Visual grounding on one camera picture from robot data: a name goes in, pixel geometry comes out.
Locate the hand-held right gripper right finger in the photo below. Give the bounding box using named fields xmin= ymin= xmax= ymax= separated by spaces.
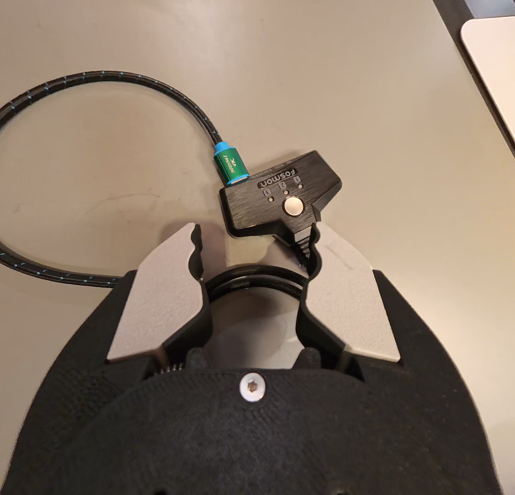
xmin=296 ymin=221 xmax=402 ymax=369

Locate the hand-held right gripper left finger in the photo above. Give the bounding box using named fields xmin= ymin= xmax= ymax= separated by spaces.
xmin=106 ymin=221 xmax=214 ymax=369

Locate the black switch pigtail cable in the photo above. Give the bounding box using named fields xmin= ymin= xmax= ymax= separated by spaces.
xmin=204 ymin=234 xmax=320 ymax=302

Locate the black switch box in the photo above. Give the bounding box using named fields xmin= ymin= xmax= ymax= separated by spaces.
xmin=219 ymin=150 xmax=343 ymax=248

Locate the white flat panel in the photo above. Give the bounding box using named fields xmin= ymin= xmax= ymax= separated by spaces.
xmin=460 ymin=16 xmax=515 ymax=158

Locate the black braided green-plug cable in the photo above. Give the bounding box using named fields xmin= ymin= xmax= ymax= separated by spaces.
xmin=0 ymin=71 xmax=251 ymax=288

